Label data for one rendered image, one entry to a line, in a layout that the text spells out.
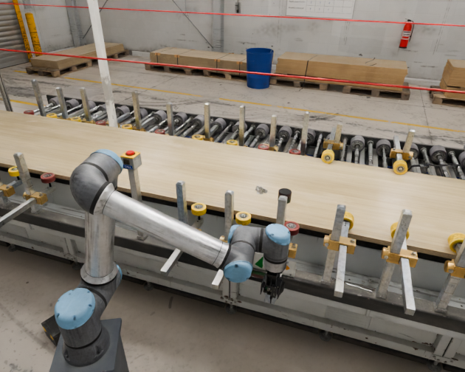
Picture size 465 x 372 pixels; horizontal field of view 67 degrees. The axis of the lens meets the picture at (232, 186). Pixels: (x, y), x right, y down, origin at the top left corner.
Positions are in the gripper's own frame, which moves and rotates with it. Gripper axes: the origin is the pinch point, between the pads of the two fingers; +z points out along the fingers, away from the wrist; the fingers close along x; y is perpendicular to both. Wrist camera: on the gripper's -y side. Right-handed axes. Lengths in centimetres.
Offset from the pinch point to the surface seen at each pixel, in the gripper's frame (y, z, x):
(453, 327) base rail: -28, 16, 77
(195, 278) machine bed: -56, 59, -61
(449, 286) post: -30, -4, 70
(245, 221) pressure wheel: -37.8, -8.8, -23.4
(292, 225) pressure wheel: -41.3, -9.9, 0.0
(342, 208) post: -28.2, -32.7, 20.7
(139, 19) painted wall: -771, -36, -541
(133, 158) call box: -25, -40, -77
